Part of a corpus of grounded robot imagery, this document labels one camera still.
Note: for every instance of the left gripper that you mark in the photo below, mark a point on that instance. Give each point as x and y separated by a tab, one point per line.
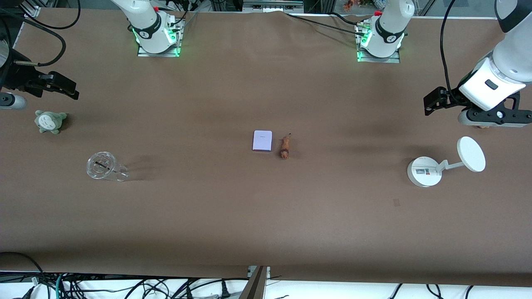
452	96

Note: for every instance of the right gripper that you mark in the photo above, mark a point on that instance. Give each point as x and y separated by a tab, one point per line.
16	77

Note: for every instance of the brown carrot-shaped toy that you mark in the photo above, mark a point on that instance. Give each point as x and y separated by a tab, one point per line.
284	149

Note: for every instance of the small lavender box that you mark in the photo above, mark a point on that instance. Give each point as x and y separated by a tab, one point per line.
262	141

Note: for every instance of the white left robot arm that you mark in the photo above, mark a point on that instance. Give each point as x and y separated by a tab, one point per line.
388	29

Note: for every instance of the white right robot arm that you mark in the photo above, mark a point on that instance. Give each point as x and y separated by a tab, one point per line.
145	20

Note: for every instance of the grey-green plush toy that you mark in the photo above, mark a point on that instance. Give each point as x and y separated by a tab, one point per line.
50	121

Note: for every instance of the white round desk lamp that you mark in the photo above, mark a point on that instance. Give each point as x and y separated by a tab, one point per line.
424	172

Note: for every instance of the clear plastic cup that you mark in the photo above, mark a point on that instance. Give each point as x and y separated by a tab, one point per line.
102	166

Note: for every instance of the orange toy figure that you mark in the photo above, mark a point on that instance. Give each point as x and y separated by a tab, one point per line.
349	6

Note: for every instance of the brown table cover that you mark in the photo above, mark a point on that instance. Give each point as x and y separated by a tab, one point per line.
266	216

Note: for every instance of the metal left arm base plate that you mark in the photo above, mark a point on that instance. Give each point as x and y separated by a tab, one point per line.
395	59

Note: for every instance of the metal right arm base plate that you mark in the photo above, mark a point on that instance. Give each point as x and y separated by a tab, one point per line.
174	52

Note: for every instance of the metal support post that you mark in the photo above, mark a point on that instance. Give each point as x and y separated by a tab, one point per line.
255	286

